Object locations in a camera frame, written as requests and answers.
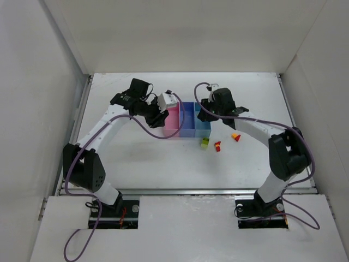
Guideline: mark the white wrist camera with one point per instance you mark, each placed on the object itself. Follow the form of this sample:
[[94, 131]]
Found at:
[[211, 88], [166, 100]]

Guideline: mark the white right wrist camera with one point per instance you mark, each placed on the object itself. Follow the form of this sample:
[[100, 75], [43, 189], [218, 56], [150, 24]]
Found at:
[[211, 88]]

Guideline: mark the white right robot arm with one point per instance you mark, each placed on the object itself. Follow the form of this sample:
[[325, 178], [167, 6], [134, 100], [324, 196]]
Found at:
[[288, 155]]

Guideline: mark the green lego block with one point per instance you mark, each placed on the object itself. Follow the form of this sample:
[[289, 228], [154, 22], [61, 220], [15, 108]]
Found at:
[[204, 143]]

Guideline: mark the red yellow lego piece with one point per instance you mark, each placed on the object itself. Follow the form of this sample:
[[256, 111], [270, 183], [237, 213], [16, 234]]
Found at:
[[217, 146]]

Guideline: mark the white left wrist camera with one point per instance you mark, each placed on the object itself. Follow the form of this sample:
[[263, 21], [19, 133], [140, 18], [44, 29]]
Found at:
[[166, 100]]

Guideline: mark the pink bin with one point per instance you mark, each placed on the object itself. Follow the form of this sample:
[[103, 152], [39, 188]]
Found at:
[[172, 121]]

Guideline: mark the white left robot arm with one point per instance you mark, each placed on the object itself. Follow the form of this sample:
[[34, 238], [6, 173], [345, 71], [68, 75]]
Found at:
[[82, 164]]

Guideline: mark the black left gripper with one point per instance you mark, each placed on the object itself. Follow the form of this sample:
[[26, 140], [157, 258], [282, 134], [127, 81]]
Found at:
[[155, 116]]

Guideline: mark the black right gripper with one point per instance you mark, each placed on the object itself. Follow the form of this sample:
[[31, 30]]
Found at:
[[205, 112]]

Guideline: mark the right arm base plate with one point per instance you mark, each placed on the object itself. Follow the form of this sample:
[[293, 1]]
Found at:
[[249, 217]]

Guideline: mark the aluminium rail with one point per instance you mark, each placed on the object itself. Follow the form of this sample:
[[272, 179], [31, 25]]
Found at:
[[311, 190]]

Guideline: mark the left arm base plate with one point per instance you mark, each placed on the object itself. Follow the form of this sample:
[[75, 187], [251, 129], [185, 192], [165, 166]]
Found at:
[[126, 217]]

